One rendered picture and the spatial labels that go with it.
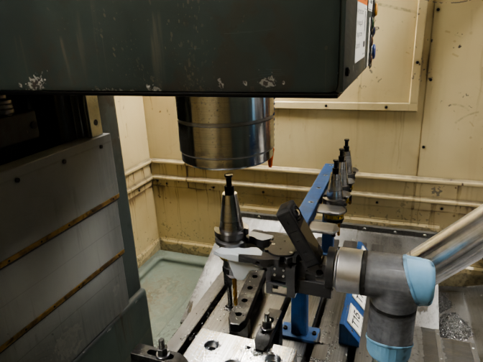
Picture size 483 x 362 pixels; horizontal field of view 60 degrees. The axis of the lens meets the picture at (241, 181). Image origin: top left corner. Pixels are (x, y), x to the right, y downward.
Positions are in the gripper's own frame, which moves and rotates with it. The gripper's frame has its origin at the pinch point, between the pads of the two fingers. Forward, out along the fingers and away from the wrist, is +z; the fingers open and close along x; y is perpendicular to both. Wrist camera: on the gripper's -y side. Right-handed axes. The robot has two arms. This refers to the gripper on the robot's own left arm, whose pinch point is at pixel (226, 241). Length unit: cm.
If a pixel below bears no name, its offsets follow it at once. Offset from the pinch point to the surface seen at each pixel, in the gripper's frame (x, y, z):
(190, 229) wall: 101, 54, 63
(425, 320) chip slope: 67, 58, -43
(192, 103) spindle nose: -7.7, -26.8, 0.9
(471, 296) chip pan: 93, 62, -60
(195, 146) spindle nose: -7.7, -20.2, 1.1
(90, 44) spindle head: -12.4, -35.5, 14.1
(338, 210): 34.8, 6.5, -15.8
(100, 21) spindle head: -12.4, -38.5, 11.8
